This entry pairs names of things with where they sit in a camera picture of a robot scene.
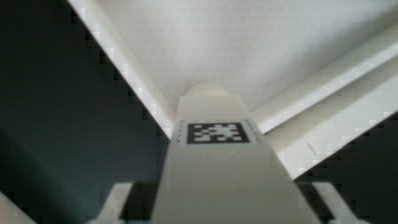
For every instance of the white desk leg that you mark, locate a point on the white desk leg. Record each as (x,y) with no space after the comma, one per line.
(227,185)

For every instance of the white front fence bar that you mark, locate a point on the white front fence bar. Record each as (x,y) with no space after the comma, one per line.
(13,216)

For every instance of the white desk top tray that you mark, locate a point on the white desk top tray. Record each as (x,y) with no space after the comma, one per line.
(301,54)

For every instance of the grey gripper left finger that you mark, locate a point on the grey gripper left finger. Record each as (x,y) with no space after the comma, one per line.
(129,204)

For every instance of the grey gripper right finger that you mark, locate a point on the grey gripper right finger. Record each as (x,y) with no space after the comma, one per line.
(328,204)

